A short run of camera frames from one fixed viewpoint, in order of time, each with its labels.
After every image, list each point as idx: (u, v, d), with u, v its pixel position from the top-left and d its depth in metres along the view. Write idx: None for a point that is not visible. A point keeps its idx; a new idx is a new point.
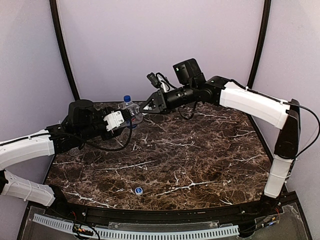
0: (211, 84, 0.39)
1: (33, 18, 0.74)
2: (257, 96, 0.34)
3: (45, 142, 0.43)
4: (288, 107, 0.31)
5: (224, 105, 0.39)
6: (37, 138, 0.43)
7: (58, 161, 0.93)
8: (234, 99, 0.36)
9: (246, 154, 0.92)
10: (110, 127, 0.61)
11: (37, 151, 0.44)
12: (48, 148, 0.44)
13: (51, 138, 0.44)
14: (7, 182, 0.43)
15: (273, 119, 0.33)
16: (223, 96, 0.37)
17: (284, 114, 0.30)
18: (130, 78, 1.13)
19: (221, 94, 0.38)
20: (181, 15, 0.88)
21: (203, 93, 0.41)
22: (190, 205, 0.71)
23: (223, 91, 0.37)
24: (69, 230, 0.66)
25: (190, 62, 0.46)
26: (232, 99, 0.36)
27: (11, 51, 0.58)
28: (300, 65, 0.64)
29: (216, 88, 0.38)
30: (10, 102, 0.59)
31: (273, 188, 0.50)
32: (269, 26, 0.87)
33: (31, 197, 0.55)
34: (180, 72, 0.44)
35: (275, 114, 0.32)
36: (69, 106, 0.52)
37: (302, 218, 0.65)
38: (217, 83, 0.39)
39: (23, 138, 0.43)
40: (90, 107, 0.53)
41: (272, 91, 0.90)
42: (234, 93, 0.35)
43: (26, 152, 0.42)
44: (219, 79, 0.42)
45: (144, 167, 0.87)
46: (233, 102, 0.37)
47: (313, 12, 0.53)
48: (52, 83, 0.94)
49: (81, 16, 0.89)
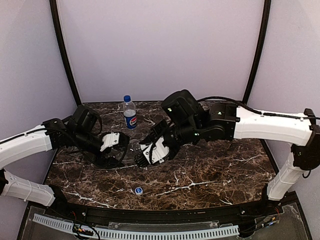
0: (221, 118, 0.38)
1: (33, 19, 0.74)
2: (274, 119, 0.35)
3: (41, 137, 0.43)
4: (309, 123, 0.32)
5: (244, 134, 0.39)
6: (33, 134, 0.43)
7: (58, 161, 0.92)
8: (253, 127, 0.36)
9: (246, 154, 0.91)
10: (104, 147, 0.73)
11: (34, 147, 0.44)
12: (45, 143, 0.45)
13: (48, 133, 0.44)
14: (7, 183, 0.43)
15: (296, 136, 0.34)
16: (239, 127, 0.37)
17: (308, 132, 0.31)
18: (130, 78, 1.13)
19: (235, 126, 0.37)
20: (182, 15, 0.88)
21: (215, 130, 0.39)
22: (190, 205, 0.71)
23: (239, 123, 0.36)
24: (69, 230, 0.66)
25: (186, 96, 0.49)
26: (249, 127, 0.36)
27: (11, 51, 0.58)
28: (300, 66, 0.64)
29: (229, 123, 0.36)
30: (10, 102, 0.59)
31: (278, 193, 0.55)
32: (269, 27, 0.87)
33: (31, 197, 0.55)
34: (176, 111, 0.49)
35: (299, 132, 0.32)
36: (78, 108, 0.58)
37: (302, 218, 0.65)
38: (226, 114, 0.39)
39: (19, 134, 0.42)
40: (97, 114, 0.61)
41: (272, 91, 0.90)
42: (252, 122, 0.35)
43: (23, 148, 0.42)
44: (224, 107, 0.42)
45: (144, 167, 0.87)
46: (250, 130, 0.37)
47: (313, 12, 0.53)
48: (52, 84, 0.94)
49: (81, 17, 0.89)
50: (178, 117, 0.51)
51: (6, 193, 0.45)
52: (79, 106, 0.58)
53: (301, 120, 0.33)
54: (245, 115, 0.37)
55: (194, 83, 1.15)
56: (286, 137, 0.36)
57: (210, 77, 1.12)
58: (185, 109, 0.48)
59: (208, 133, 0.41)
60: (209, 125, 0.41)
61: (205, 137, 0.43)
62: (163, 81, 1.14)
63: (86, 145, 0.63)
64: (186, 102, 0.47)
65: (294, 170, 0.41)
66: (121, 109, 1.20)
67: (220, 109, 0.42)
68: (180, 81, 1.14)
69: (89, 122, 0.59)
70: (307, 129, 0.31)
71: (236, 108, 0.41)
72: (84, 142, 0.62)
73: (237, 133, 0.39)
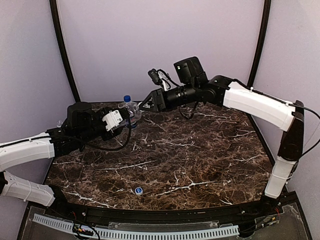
0: (214, 84, 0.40)
1: (33, 18, 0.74)
2: (263, 97, 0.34)
3: (46, 144, 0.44)
4: (293, 110, 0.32)
5: (229, 105, 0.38)
6: (38, 140, 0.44)
7: (58, 161, 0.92)
8: (239, 99, 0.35)
9: (246, 154, 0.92)
10: (110, 127, 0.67)
11: (37, 153, 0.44)
12: (48, 151, 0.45)
13: (52, 141, 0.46)
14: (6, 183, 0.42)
15: (278, 120, 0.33)
16: (227, 96, 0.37)
17: (290, 117, 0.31)
18: (130, 78, 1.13)
19: (225, 95, 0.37)
20: (181, 15, 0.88)
21: (207, 93, 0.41)
22: (190, 205, 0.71)
23: (227, 92, 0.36)
24: (69, 230, 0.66)
25: (193, 60, 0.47)
26: (236, 99, 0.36)
27: (11, 50, 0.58)
28: (300, 66, 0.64)
29: (220, 88, 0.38)
30: (10, 102, 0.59)
31: (273, 188, 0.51)
32: (269, 26, 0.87)
33: (31, 197, 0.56)
34: (182, 73, 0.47)
35: (280, 116, 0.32)
36: (68, 110, 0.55)
37: (302, 218, 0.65)
38: (220, 83, 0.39)
39: (23, 139, 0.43)
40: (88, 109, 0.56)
41: (272, 91, 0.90)
42: (239, 94, 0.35)
43: (26, 154, 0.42)
44: (222, 78, 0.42)
45: (144, 167, 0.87)
46: (238, 102, 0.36)
47: (313, 12, 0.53)
48: (52, 83, 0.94)
49: (81, 16, 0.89)
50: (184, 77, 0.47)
51: (5, 194, 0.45)
52: (68, 107, 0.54)
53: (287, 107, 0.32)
54: (238, 87, 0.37)
55: None
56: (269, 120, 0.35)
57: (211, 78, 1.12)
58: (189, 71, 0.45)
59: (201, 94, 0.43)
60: (205, 86, 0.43)
61: (199, 98, 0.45)
62: None
63: (94, 137, 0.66)
64: (192, 65, 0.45)
65: (279, 161, 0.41)
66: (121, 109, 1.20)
67: (218, 78, 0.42)
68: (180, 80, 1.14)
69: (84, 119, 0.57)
70: (290, 114, 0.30)
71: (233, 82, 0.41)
72: (92, 133, 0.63)
73: (226, 101, 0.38)
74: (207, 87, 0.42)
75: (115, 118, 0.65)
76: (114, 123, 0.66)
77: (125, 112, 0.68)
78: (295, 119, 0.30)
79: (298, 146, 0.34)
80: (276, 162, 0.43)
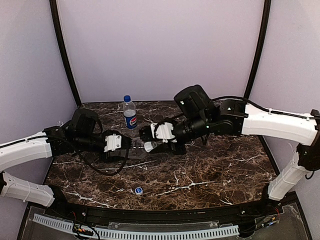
0: (229, 113, 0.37)
1: (33, 19, 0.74)
2: (281, 118, 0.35)
3: (42, 144, 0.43)
4: (315, 123, 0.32)
5: (249, 130, 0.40)
6: (34, 140, 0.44)
7: (58, 161, 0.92)
8: (259, 123, 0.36)
9: (246, 154, 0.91)
10: (107, 149, 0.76)
11: (33, 153, 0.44)
12: (45, 150, 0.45)
13: (48, 141, 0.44)
14: (5, 184, 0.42)
15: (301, 135, 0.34)
16: (246, 123, 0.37)
17: (314, 131, 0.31)
18: (130, 78, 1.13)
19: (244, 123, 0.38)
20: (181, 15, 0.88)
21: (224, 125, 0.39)
22: (190, 205, 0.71)
23: (245, 121, 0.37)
24: (69, 230, 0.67)
25: (198, 90, 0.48)
26: (255, 124, 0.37)
27: (11, 51, 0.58)
28: (299, 66, 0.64)
29: (238, 118, 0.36)
30: (10, 102, 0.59)
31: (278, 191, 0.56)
32: (269, 27, 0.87)
33: (31, 199, 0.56)
34: (187, 107, 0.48)
35: (303, 131, 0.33)
36: (75, 113, 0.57)
37: (302, 218, 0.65)
38: (235, 110, 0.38)
39: (19, 140, 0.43)
40: (95, 117, 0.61)
41: (272, 91, 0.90)
42: (258, 120, 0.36)
43: (23, 154, 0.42)
44: (233, 102, 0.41)
45: (144, 167, 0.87)
46: (258, 126, 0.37)
47: (313, 13, 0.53)
48: (52, 84, 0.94)
49: (81, 17, 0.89)
50: (189, 110, 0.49)
51: (4, 194, 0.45)
52: (76, 110, 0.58)
53: (308, 120, 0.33)
54: (254, 111, 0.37)
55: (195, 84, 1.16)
56: (292, 135, 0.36)
57: (210, 78, 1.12)
58: (196, 104, 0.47)
59: (217, 127, 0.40)
60: (218, 119, 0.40)
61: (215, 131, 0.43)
62: (163, 81, 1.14)
63: (89, 149, 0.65)
64: (198, 96, 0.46)
65: (298, 169, 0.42)
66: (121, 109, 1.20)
67: (229, 104, 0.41)
68: (180, 80, 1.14)
69: (89, 125, 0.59)
70: (313, 129, 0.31)
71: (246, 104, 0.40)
72: (86, 144, 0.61)
73: (245, 129, 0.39)
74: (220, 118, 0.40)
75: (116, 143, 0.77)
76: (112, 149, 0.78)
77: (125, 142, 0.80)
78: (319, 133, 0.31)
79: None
80: (294, 170, 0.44)
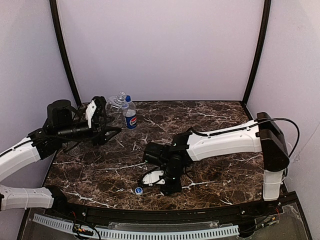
0: (176, 148, 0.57)
1: (33, 18, 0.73)
2: (218, 139, 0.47)
3: (29, 149, 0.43)
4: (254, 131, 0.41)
5: (204, 156, 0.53)
6: (21, 147, 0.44)
7: (58, 161, 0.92)
8: (204, 148, 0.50)
9: (246, 154, 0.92)
10: (90, 122, 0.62)
11: (24, 159, 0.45)
12: (33, 155, 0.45)
13: (34, 144, 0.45)
14: (3, 197, 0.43)
15: (245, 145, 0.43)
16: (196, 151, 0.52)
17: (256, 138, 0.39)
18: (130, 78, 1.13)
19: (194, 150, 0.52)
20: (181, 15, 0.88)
21: (175, 159, 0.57)
22: (190, 205, 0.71)
23: (193, 149, 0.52)
24: (69, 230, 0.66)
25: (151, 146, 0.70)
26: (201, 149, 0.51)
27: (10, 51, 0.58)
28: (299, 67, 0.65)
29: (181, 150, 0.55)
30: (10, 102, 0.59)
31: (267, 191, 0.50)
32: (269, 26, 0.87)
33: (31, 203, 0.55)
34: (150, 161, 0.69)
35: (246, 140, 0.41)
36: (48, 108, 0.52)
37: (302, 218, 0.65)
38: (178, 144, 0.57)
39: (6, 150, 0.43)
40: (68, 106, 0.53)
41: (272, 91, 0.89)
42: (200, 145, 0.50)
43: (15, 162, 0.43)
44: (179, 138, 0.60)
45: (144, 167, 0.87)
46: (205, 151, 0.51)
47: (313, 13, 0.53)
48: (52, 83, 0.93)
49: (81, 17, 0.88)
50: (154, 162, 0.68)
51: (5, 207, 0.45)
52: (47, 106, 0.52)
53: (247, 131, 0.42)
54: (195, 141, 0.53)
55: (195, 84, 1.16)
56: (241, 148, 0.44)
57: (210, 78, 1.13)
58: (153, 155, 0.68)
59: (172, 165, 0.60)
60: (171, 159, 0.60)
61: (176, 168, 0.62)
62: (163, 81, 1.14)
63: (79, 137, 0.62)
64: (151, 149, 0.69)
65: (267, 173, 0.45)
66: (110, 104, 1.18)
67: (177, 141, 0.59)
68: (179, 80, 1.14)
69: (65, 117, 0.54)
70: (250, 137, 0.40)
71: (190, 136, 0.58)
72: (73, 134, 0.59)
73: (197, 155, 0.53)
74: (173, 154, 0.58)
75: (91, 106, 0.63)
76: (94, 114, 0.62)
77: (100, 100, 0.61)
78: (263, 138, 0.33)
79: (282, 155, 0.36)
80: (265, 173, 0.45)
